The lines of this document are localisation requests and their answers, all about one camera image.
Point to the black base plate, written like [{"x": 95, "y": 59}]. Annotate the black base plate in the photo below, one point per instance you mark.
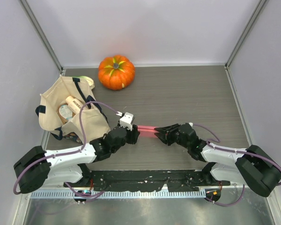
[{"x": 147, "y": 180}]

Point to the orange pumpkin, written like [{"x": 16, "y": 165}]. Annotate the orange pumpkin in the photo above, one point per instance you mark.
[{"x": 116, "y": 72}]

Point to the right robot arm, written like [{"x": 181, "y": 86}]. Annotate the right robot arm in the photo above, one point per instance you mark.
[{"x": 250, "y": 166}]

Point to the pink paper box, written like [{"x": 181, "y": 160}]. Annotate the pink paper box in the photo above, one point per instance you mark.
[{"x": 147, "y": 131}]

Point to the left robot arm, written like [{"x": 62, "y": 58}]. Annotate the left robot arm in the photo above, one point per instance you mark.
[{"x": 38, "y": 166}]

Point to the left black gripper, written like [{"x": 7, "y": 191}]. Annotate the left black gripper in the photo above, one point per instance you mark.
[{"x": 133, "y": 134}]

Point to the round labelled tub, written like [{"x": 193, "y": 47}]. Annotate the round labelled tub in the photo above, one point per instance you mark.
[{"x": 65, "y": 114}]

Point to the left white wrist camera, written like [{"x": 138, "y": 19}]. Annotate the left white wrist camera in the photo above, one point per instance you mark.
[{"x": 126, "y": 121}]

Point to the cream lotion bottle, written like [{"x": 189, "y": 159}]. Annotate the cream lotion bottle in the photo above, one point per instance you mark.
[{"x": 74, "y": 104}]

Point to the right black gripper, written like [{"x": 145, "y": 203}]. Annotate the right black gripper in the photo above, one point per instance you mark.
[{"x": 166, "y": 137}]

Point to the beige canvas tote bag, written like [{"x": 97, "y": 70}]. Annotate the beige canvas tote bag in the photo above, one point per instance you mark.
[{"x": 91, "y": 123}]

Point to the white slotted cable duct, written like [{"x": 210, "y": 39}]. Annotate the white slotted cable duct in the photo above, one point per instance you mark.
[{"x": 164, "y": 193}]

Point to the green white item behind bag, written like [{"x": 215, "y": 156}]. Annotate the green white item behind bag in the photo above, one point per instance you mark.
[{"x": 88, "y": 79}]

